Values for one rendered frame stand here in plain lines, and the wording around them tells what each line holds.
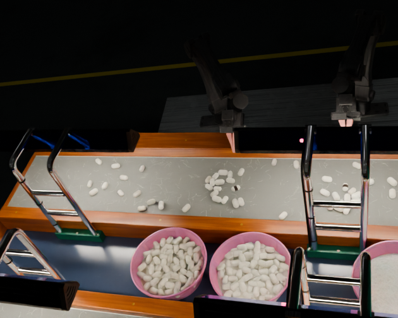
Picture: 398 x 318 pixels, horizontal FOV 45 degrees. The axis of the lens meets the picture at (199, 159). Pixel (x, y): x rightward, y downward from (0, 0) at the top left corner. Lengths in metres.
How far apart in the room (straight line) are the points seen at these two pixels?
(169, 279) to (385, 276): 0.68
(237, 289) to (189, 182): 0.50
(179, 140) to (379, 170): 0.79
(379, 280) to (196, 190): 0.72
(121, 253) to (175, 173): 0.38
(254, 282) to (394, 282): 0.41
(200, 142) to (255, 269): 0.62
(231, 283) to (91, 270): 0.55
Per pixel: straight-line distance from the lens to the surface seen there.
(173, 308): 1.57
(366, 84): 1.99
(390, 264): 1.61
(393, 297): 1.55
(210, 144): 1.94
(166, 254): 1.70
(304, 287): 1.34
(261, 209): 1.72
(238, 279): 1.61
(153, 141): 2.04
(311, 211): 1.46
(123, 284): 1.78
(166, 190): 1.87
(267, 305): 1.13
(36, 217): 2.01
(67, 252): 1.95
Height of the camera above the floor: 2.12
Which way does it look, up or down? 46 degrees down
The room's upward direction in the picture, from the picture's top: 19 degrees counter-clockwise
